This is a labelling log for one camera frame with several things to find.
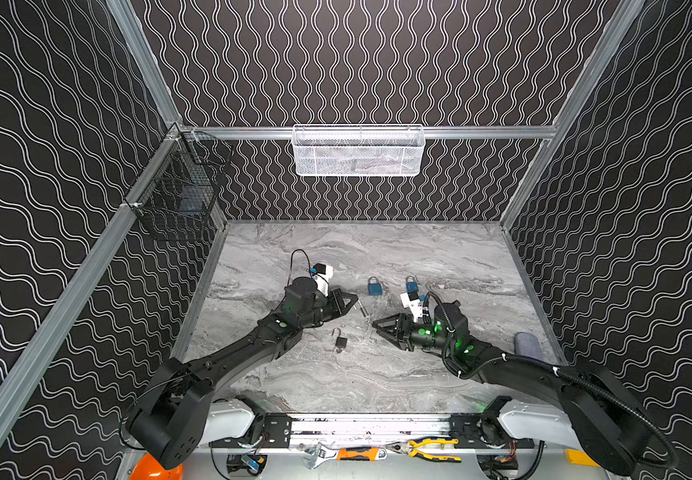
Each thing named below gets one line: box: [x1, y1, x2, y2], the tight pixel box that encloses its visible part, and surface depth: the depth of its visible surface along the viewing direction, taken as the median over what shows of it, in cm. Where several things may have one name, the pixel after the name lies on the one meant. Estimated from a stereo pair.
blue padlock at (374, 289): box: [368, 276, 383, 296], surface depth 102 cm
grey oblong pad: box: [514, 332, 544, 361], surface depth 90 cm
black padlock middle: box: [331, 327, 348, 348], surface depth 92 cm
